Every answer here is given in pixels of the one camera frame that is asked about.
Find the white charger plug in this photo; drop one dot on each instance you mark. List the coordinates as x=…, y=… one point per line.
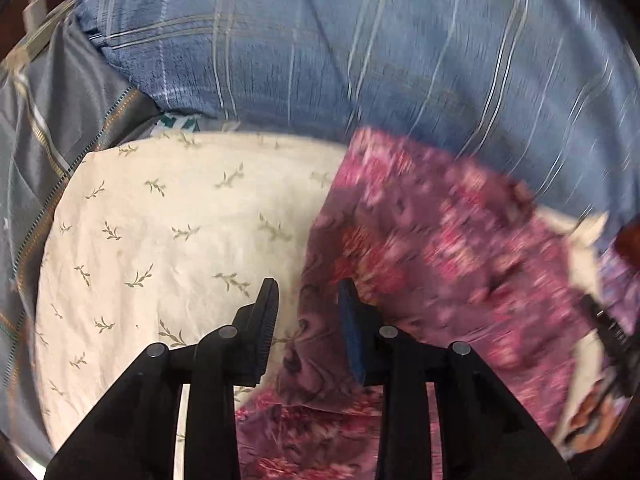
x=34, y=10

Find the grey-blue star-print pillow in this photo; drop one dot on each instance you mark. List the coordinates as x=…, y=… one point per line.
x=55, y=110

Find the cream leaf-print bed sheet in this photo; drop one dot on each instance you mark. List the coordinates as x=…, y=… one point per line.
x=175, y=210

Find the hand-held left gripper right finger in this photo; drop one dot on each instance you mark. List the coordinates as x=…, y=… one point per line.
x=352, y=330

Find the purple floral garment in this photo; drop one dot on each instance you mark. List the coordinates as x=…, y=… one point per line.
x=425, y=240

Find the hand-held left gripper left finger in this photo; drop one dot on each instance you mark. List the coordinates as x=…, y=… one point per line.
x=265, y=320

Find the blue plaid quilt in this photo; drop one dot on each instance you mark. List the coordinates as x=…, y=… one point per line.
x=350, y=45

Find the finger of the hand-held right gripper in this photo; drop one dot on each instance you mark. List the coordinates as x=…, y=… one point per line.
x=610, y=335

